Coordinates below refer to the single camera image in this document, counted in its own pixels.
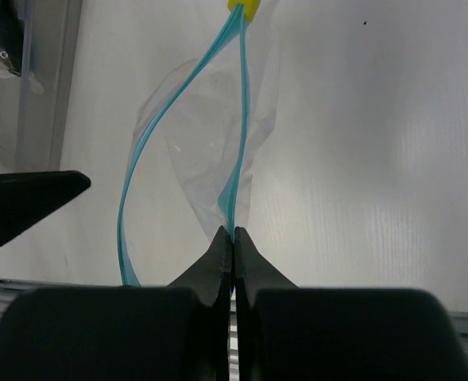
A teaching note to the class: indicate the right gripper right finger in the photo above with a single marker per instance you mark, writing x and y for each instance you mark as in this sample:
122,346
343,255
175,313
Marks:
286,332

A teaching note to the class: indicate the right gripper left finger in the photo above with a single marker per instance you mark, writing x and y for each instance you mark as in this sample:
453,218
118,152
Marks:
176,332

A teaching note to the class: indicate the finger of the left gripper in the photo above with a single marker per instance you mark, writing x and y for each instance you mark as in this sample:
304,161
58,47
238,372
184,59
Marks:
27,198

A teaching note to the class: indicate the grey toy fish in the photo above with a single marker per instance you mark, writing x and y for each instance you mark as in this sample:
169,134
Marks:
11,38

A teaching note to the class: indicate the clear zip top bag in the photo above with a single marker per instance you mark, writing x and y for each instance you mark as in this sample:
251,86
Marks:
215,113

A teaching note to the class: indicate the clear plastic tray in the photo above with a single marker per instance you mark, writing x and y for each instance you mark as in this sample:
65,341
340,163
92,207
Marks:
34,106

